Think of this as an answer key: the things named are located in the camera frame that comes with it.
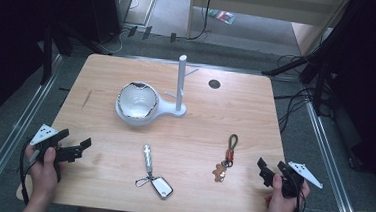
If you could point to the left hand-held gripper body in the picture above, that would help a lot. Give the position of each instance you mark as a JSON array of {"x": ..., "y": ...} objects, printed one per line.
[{"x": 45, "y": 135}]

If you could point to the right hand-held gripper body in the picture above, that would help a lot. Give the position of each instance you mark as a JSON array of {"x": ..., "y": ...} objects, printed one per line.
[{"x": 296, "y": 177}]

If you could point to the white key rack with bowl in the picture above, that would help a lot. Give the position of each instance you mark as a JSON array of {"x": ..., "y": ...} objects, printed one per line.
[{"x": 149, "y": 105}]

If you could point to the person's right hand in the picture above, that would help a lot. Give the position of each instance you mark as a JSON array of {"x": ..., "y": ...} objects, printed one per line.
[{"x": 281, "y": 202}]

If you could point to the person's left hand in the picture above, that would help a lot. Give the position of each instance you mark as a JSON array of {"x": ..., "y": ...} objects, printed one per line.
[{"x": 45, "y": 173}]

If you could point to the black table grommet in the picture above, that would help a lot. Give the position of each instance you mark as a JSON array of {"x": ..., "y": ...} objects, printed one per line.
[{"x": 214, "y": 84}]

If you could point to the black tripod stand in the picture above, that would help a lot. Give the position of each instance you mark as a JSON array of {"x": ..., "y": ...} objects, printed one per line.
[{"x": 313, "y": 58}]

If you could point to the black cabinet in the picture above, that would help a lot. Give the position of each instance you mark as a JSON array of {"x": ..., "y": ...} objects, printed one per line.
[{"x": 107, "y": 6}]

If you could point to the colourful packet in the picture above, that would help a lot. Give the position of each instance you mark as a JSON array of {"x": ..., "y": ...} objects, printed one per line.
[{"x": 221, "y": 16}]

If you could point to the metal floor rail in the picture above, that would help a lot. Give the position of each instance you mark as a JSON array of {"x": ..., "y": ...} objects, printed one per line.
[
  {"x": 332, "y": 169},
  {"x": 14, "y": 130}
]

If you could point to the black stand post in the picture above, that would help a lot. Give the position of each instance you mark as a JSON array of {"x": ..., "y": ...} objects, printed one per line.
[{"x": 47, "y": 56}]

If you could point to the light wooden shelf frame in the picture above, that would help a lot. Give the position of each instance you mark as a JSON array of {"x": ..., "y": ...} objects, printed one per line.
[{"x": 260, "y": 4}]

